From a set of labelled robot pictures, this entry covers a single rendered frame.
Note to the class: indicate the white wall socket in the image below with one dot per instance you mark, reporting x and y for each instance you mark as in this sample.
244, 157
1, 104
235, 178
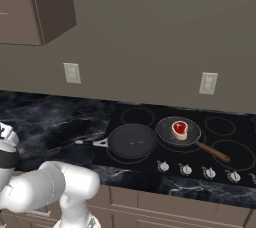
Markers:
208, 83
72, 73

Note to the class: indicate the silver hob knob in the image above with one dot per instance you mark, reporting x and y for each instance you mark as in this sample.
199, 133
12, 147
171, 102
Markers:
186, 169
234, 176
209, 172
163, 166
254, 178

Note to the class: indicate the narrow brown drawer front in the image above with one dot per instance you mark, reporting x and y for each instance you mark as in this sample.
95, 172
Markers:
124, 198

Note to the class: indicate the raw red steak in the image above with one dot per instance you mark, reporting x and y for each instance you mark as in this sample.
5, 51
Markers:
180, 129

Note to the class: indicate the black glass hob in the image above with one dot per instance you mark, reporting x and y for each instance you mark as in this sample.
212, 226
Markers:
140, 113

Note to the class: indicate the wide brown drawer front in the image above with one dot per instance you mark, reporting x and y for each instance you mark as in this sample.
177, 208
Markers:
176, 204

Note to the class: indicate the brown cupboard door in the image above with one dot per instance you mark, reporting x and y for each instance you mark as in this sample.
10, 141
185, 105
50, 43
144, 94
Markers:
123, 220

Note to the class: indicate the brown wall cupboard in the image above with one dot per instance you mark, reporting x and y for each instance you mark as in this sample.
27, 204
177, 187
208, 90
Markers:
50, 2

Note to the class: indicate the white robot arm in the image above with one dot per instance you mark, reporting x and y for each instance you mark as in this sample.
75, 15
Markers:
40, 185

